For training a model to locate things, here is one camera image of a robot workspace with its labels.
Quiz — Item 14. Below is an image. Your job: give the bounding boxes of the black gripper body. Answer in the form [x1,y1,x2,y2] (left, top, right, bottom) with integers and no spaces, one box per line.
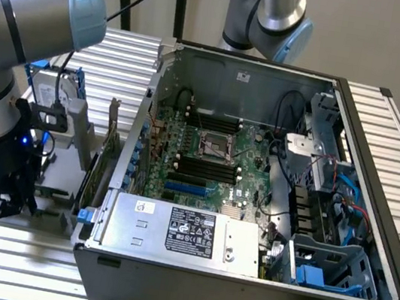
[0,133,46,202]

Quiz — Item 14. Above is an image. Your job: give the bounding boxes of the black RAM slot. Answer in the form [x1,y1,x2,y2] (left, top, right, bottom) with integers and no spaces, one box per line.
[174,153,241,171]
[186,109,242,124]
[171,166,239,184]
[173,157,241,175]
[172,162,240,180]
[185,113,241,128]
[185,117,241,132]

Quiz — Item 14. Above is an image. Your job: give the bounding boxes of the grey parts rack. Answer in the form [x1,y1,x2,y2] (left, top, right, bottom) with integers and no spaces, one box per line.
[25,94,106,232]

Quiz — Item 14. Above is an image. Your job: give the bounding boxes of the blue case latch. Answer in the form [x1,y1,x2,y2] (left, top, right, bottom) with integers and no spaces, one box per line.
[75,205,95,225]

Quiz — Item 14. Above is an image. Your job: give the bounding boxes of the green graphics card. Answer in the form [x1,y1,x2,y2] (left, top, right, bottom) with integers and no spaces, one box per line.
[77,94,129,214]

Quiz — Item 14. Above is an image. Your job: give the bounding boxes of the silver power supply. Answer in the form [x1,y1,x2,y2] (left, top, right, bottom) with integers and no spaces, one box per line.
[89,188,271,280]

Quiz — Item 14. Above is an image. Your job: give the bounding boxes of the blue expansion slot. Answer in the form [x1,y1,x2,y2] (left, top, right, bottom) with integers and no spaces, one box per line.
[163,180,208,198]

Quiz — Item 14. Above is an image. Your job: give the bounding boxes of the long black expansion slot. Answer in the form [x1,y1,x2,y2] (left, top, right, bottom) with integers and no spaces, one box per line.
[167,171,208,189]

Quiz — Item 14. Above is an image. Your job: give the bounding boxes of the CPU socket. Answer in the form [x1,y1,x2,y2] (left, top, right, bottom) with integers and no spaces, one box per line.
[192,128,242,165]

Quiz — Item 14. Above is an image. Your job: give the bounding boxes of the silver chipset heatsink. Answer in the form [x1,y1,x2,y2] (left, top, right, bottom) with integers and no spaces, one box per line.
[220,203,246,219]

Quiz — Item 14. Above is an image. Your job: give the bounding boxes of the green motherboard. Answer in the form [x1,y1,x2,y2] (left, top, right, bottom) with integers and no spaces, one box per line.
[133,100,286,223]

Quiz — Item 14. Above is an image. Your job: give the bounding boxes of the black open PC case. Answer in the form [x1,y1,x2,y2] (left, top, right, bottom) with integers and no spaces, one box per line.
[61,26,400,300]

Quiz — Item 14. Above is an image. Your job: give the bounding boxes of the black fan shroud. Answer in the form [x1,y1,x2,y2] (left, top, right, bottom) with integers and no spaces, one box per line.
[283,184,332,240]

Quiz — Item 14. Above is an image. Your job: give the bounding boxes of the silver metal drive cage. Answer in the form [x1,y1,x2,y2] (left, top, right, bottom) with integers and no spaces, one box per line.
[277,87,368,198]

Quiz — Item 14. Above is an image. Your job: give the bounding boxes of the grey blue disk bay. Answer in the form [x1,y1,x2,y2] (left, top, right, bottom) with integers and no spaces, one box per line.
[281,232,388,300]

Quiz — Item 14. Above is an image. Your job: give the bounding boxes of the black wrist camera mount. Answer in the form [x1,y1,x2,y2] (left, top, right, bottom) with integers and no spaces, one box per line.
[8,96,73,137]

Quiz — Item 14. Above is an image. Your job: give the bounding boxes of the short black power cable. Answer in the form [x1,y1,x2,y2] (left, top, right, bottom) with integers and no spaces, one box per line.
[174,86,196,111]

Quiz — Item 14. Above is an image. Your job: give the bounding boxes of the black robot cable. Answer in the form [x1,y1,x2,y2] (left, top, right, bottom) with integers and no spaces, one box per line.
[50,0,156,124]

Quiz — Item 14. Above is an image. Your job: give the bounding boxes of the black looped case cable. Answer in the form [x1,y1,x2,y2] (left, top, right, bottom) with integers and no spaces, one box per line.
[273,87,310,137]

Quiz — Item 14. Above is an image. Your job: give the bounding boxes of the blue wire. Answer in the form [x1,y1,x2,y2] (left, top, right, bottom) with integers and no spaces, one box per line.
[324,170,368,252]

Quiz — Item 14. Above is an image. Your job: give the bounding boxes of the red wire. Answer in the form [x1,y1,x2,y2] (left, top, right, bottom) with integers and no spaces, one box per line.
[348,203,375,239]

